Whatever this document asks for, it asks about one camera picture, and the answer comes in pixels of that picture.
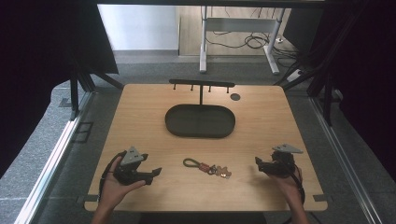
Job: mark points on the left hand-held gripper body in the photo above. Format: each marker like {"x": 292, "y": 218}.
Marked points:
{"x": 130, "y": 161}

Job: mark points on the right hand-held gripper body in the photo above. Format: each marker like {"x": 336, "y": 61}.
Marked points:
{"x": 281, "y": 161}

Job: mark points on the person's right hand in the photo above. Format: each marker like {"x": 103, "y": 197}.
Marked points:
{"x": 288, "y": 186}

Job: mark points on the person's left hand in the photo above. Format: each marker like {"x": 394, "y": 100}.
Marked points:
{"x": 116, "y": 189}

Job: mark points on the black key rack with tray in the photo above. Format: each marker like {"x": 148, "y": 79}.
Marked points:
{"x": 200, "y": 121}

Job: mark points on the black round table grommet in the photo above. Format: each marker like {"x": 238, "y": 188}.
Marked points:
{"x": 235, "y": 97}

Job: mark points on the white power strip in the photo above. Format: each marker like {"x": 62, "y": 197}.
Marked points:
{"x": 294, "y": 75}

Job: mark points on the black curtain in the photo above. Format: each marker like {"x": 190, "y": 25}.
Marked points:
{"x": 37, "y": 62}
{"x": 367, "y": 68}

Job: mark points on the aluminium frame rail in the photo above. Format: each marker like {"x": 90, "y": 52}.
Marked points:
{"x": 342, "y": 155}
{"x": 46, "y": 174}

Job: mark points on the black frame strut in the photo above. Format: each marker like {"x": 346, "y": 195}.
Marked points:
{"x": 81, "y": 87}
{"x": 323, "y": 81}

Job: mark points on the white desk frame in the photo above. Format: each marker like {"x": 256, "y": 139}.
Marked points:
{"x": 238, "y": 25}

